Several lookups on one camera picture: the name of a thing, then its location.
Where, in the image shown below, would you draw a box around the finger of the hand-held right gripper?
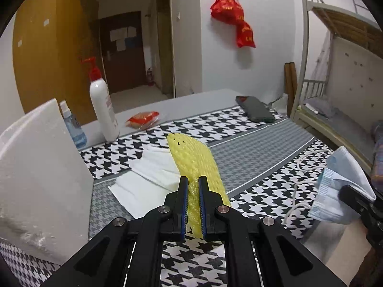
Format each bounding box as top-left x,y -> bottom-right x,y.
338,185 -> 379,216

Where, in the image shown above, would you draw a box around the dark brown entrance door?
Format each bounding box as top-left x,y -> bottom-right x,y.
99,10 -> 148,94

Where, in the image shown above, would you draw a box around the red snack packet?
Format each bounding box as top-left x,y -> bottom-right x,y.
126,111 -> 160,130

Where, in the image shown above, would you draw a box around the wooden side door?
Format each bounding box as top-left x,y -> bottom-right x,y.
156,0 -> 175,98

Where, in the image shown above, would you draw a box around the white plastic bag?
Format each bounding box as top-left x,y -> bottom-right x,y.
269,94 -> 289,114

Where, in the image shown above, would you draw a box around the blue face mask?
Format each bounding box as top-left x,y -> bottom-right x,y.
286,146 -> 377,225

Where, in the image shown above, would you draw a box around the yellow foam net sleeve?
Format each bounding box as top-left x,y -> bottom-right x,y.
166,132 -> 231,240

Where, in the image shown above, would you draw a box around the wooden wardrobe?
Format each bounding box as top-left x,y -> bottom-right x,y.
12,0 -> 99,124

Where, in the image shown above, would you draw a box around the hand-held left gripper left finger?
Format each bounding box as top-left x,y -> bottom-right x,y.
45,176 -> 190,287

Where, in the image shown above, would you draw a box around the folded wooden boards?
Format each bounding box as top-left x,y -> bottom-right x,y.
284,62 -> 299,117

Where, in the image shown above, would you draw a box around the metal bunk bed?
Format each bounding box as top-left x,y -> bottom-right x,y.
292,0 -> 383,174

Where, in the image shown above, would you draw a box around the dark grey pouch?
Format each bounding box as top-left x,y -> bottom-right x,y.
235,95 -> 275,123

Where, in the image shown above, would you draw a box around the small blue spray bottle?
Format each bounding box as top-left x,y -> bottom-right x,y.
59,100 -> 87,149

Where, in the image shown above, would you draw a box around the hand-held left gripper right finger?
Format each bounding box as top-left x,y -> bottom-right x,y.
198,176 -> 348,287

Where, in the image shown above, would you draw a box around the red printed shopping bag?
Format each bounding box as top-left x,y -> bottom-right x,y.
210,0 -> 244,24
235,20 -> 256,48

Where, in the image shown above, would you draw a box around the grey bedding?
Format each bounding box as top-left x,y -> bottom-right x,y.
302,97 -> 383,144

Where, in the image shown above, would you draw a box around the white foam box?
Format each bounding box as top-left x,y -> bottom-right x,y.
0,98 -> 95,265

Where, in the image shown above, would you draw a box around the white lotion pump bottle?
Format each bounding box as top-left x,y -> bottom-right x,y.
81,57 -> 121,142

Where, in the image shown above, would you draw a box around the white paper tissue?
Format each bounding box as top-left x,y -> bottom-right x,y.
108,169 -> 178,219
131,146 -> 180,189

